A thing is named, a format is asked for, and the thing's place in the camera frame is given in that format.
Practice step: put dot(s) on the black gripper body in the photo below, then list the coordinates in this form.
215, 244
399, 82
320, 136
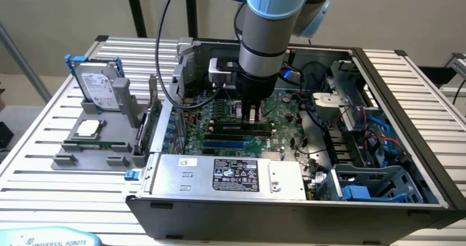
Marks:
256, 87

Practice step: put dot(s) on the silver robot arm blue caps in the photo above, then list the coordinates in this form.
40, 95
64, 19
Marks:
267, 25

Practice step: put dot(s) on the black RAM stick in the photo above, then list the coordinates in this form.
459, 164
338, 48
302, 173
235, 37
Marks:
232, 128

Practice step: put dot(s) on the green RAM stick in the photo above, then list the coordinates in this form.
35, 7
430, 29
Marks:
105, 145

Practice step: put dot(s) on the CPU socket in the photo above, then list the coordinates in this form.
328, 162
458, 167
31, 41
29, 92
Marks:
236, 109

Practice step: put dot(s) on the green motherboard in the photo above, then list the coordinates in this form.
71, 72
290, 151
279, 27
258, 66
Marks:
287, 115

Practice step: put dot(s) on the blue expansion slot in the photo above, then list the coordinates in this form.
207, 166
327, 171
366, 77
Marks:
223, 144

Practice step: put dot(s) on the small silver heat sink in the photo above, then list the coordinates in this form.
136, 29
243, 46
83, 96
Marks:
271, 155

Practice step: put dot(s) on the grey metal drive cage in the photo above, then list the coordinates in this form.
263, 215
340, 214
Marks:
342, 98

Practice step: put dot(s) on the silver power supply unit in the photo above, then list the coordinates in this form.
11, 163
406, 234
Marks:
203, 177

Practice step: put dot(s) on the blue case latch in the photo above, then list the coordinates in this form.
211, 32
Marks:
132, 174

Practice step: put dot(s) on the black open PC case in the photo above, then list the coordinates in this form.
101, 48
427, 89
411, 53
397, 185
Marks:
291, 218

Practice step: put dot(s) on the blue plastic disk bay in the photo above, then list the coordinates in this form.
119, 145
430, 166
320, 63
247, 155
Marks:
378, 180

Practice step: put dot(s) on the hard disk in blue carrier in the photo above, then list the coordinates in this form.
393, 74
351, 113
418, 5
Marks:
96, 87

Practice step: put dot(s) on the silver CPU chip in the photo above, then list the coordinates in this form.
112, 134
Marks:
88, 128

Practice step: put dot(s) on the grey parts rack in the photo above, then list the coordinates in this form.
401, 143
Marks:
95, 158

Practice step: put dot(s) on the grey metal pole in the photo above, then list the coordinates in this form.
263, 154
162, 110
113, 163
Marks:
25, 66

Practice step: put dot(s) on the black box on floor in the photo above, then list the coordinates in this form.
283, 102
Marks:
4, 134

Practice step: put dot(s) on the blue Universal Robots cap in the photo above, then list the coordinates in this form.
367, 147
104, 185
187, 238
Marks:
47, 236

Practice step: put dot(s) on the graphics card with metal bracket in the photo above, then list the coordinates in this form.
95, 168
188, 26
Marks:
151, 112

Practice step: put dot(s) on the black frame post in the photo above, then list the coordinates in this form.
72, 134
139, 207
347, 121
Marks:
191, 8
135, 8

